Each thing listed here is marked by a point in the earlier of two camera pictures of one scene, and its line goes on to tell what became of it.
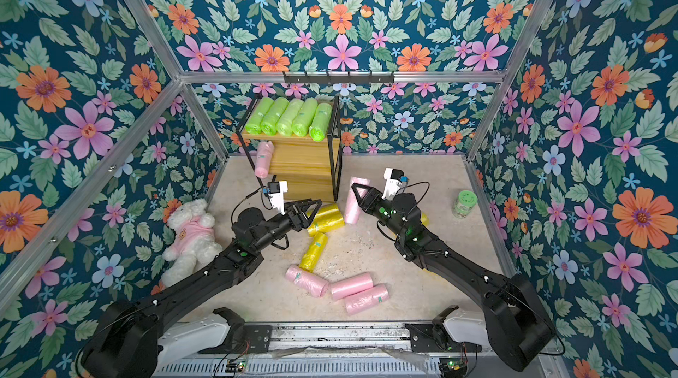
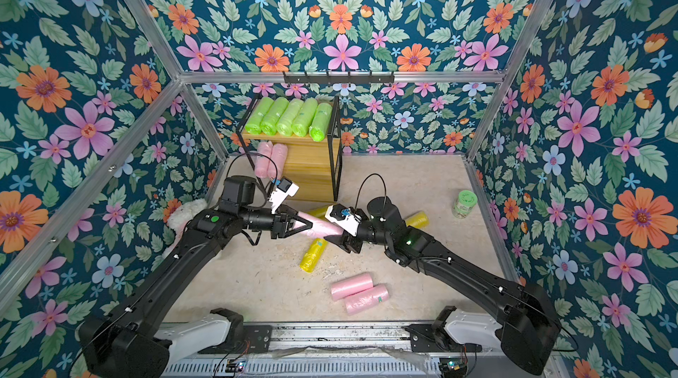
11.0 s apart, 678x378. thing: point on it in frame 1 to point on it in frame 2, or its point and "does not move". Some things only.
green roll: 273,116 does not move
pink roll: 265,149 does not move
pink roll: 311,282 to 320,228
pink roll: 353,209 to 280,154
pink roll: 347,286 does not move
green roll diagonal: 320,122 does not move
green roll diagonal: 260,109 does not move
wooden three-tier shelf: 312,169 does not move
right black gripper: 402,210 to 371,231
